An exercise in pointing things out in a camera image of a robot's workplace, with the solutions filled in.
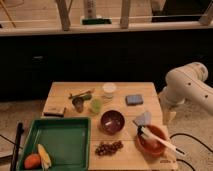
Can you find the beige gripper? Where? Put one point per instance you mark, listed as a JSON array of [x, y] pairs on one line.
[[168, 115]]

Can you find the blue sponge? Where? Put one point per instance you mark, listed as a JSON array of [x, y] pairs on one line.
[[132, 100]]

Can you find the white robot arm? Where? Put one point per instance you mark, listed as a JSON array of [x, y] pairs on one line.
[[185, 82]]

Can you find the orange bowl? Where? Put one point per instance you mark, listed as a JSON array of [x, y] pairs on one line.
[[150, 146]]

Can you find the purple bowl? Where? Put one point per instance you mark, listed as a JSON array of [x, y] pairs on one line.
[[112, 122]]

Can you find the blue-grey cloth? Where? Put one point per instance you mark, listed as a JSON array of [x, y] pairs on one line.
[[143, 119]]

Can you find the white spatula black brush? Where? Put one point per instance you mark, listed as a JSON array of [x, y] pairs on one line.
[[147, 134]]

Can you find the white round container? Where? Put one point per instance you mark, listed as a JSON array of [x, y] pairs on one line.
[[109, 89]]

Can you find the light green cup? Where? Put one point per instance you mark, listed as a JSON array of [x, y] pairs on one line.
[[95, 106]]

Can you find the bunch of dark grapes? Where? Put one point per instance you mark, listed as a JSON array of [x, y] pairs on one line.
[[108, 149]]

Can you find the dark metal cup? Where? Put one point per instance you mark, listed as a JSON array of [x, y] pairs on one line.
[[78, 104]]

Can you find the green vegetable toy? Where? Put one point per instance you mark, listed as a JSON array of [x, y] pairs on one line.
[[87, 95]]

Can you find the green plastic tray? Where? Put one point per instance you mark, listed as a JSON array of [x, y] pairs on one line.
[[66, 140]]

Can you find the green white box on shelf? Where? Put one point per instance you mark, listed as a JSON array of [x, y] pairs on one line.
[[95, 21]]

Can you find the brown wooden block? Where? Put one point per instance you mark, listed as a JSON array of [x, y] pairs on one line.
[[54, 111]]

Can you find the orange fruit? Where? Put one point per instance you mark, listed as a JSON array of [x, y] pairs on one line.
[[32, 161]]

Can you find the black pole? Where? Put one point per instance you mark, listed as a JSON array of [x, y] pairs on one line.
[[19, 132]]

